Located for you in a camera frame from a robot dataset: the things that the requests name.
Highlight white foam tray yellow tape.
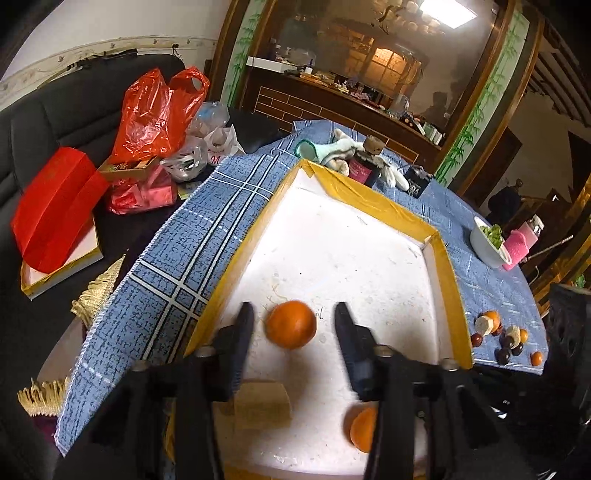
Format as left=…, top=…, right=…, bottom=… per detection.
left=173, top=159, right=474, bottom=480

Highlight red plastic bag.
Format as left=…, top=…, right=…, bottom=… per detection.
left=111, top=67, right=211, bottom=160

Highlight bottle with pink knit sleeve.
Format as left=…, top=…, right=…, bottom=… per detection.
left=502, top=217, right=544, bottom=271

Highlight white and teal toy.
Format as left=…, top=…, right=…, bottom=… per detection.
left=323, top=129, right=411, bottom=189

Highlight dark figurine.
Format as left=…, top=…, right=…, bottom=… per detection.
left=489, top=179, right=525, bottom=227

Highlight clear plastic bag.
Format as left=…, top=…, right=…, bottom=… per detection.
left=191, top=102, right=232, bottom=139

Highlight wooden stair railing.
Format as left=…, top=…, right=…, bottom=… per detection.
left=522, top=175, right=591, bottom=296

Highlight chandelier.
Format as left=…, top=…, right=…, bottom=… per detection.
left=369, top=0, right=446, bottom=34

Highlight red plastic packet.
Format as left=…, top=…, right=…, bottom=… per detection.
left=107, top=166, right=178, bottom=215

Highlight gold fringed cloth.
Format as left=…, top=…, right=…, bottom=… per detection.
left=17, top=254, right=127, bottom=418

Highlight wooden counter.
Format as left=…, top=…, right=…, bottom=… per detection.
left=245, top=56, right=446, bottom=162

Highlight gold cardboard box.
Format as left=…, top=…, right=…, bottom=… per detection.
left=98, top=156, right=161, bottom=183

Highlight green leafy vegetables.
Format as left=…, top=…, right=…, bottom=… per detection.
left=480, top=224, right=504, bottom=250

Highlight green cup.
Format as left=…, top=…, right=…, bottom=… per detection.
left=294, top=140, right=342, bottom=163

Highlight white bowl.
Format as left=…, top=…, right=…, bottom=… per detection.
left=470, top=216, right=509, bottom=269

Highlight blue plaid tablecloth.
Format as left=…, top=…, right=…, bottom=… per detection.
left=54, top=119, right=548, bottom=480

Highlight white plastic bag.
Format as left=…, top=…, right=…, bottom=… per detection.
left=205, top=124, right=246, bottom=167

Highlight black carved chair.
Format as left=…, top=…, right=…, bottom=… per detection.
left=547, top=284, right=591, bottom=416

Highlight black leather sofa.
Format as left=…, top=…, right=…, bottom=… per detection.
left=0, top=54, right=287, bottom=333

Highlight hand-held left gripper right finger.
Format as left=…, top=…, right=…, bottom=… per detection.
left=334, top=302, right=537, bottom=480

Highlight wood framed glass partition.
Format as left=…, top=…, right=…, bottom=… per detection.
left=208, top=0, right=546, bottom=195

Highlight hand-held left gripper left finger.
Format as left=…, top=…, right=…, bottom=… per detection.
left=54, top=301, right=256, bottom=480

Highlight white gold-edged gift box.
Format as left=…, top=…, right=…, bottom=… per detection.
left=21, top=222, right=105, bottom=301

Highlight small black box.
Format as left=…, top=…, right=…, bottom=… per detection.
left=404, top=165, right=435, bottom=199

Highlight dark bottle with cork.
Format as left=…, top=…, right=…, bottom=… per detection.
left=347, top=135, right=385, bottom=188

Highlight clear bag with dark contents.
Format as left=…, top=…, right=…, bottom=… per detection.
left=161, top=138, right=208, bottom=182

